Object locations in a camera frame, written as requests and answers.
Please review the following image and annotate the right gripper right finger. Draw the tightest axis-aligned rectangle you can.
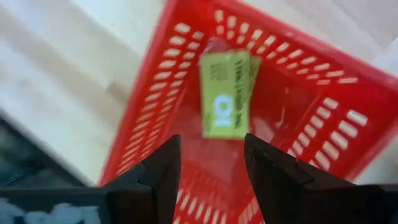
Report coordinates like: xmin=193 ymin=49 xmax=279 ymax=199
xmin=244 ymin=133 xmax=383 ymax=224

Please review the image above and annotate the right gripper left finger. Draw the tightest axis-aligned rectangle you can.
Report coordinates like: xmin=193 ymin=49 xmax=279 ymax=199
xmin=104 ymin=134 xmax=182 ymax=224

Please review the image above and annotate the green staple box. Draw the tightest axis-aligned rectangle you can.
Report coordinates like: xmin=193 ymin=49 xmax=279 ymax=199
xmin=248 ymin=55 xmax=262 ymax=94
xmin=198 ymin=49 xmax=252 ymax=140

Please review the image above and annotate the red plastic basket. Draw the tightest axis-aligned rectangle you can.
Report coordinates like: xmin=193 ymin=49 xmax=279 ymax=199
xmin=98 ymin=0 xmax=398 ymax=224

